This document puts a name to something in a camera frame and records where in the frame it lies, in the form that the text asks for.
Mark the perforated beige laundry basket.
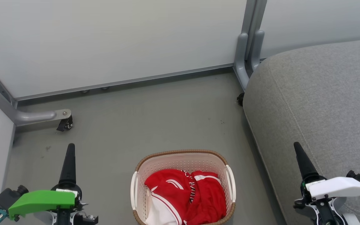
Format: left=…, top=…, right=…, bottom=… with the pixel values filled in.
left=130, top=149, right=237, bottom=225

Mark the grey fabric sofa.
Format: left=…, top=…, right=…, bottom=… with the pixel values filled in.
left=242, top=38, right=360, bottom=225

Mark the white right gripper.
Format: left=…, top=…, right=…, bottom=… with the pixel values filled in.
left=293, top=142, right=360, bottom=225

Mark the grey partition post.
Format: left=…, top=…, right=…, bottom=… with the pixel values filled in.
left=233, top=0, right=268, bottom=91

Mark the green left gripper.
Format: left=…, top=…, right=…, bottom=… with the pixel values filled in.
left=8, top=143, right=98, bottom=225

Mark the red white-striped garment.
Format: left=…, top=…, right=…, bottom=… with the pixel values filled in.
left=144, top=169, right=227, bottom=225

